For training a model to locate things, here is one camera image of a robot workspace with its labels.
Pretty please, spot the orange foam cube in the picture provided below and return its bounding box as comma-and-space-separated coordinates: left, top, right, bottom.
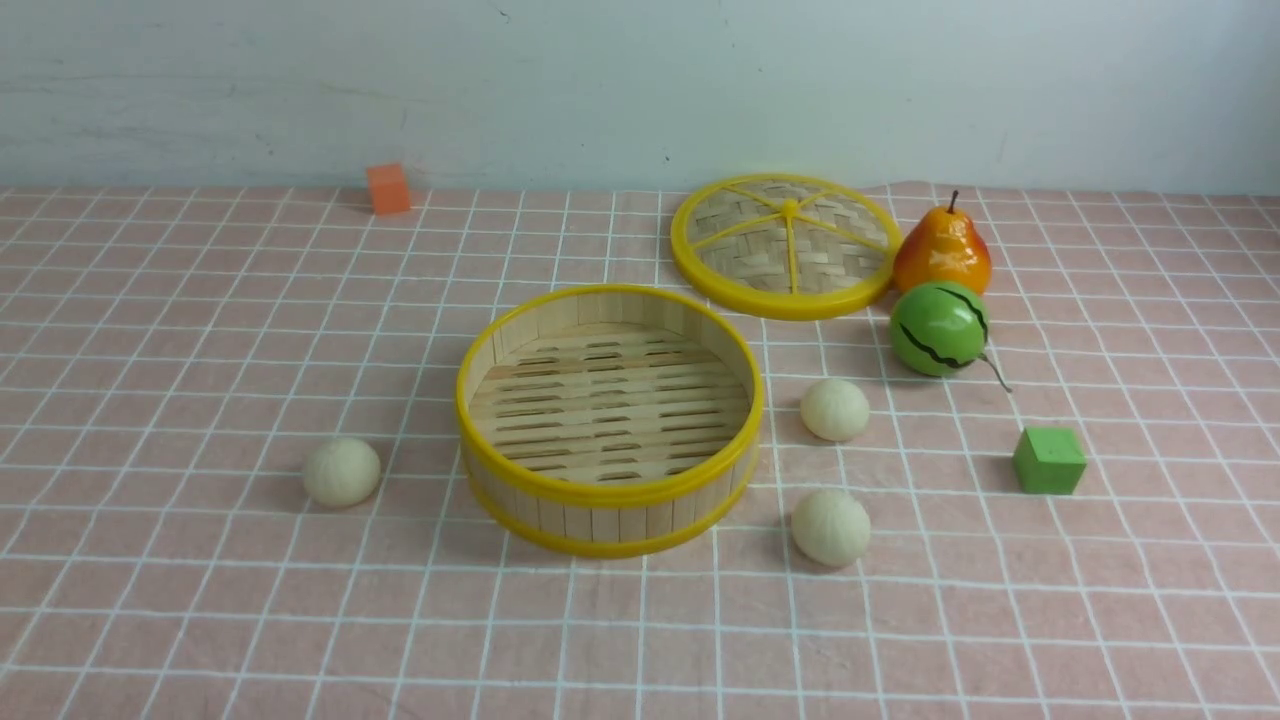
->
365, 163, 412, 217

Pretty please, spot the green foam cube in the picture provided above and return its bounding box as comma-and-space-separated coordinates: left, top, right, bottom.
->
1012, 427, 1088, 496

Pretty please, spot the yellow-rimmed woven steamer lid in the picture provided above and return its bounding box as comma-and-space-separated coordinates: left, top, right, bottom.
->
669, 173, 902, 322

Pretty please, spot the yellow-rimmed bamboo steamer tray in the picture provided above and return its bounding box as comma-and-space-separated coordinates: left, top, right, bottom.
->
454, 284, 765, 559

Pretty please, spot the white bun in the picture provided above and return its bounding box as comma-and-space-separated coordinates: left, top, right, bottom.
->
302, 437, 381, 509
799, 378, 870, 443
790, 488, 872, 568

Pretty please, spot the orange toy pear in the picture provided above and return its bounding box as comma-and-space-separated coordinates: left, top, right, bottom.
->
892, 190, 993, 295

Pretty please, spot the pink checkered tablecloth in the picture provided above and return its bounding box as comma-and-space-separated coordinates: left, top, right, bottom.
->
1, 186, 1279, 719

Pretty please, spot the green toy watermelon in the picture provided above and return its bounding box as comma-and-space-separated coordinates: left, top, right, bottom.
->
890, 281, 1012, 393

